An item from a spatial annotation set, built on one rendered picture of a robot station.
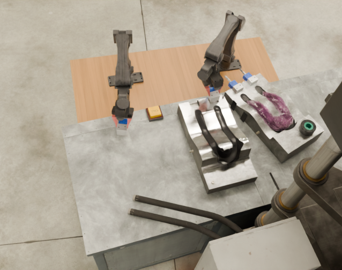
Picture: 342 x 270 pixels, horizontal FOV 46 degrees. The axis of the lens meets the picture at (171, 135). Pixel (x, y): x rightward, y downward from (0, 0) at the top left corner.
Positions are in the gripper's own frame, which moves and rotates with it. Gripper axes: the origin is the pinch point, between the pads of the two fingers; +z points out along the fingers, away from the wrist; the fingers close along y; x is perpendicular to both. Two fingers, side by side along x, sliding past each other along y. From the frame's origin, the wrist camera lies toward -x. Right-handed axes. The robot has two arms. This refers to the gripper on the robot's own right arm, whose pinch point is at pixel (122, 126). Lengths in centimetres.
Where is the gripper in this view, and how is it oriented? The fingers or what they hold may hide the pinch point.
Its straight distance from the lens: 199.1
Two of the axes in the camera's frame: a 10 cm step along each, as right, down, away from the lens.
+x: 0.3, -5.1, 8.6
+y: 9.9, 1.0, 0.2
